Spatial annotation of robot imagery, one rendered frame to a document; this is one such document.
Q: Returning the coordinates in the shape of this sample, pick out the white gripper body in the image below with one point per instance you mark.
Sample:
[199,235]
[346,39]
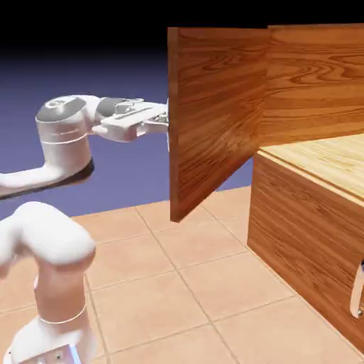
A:
[125,126]

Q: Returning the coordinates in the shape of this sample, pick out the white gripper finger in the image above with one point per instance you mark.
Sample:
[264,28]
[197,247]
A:
[161,117]
[155,128]

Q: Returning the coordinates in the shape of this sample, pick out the wooden cabinet door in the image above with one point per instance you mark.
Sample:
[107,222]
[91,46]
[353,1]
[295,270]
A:
[216,113]

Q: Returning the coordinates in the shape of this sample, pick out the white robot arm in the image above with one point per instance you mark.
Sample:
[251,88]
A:
[62,136]

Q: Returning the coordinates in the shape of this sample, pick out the wooden cabinet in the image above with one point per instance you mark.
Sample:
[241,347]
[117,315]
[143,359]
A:
[312,85]

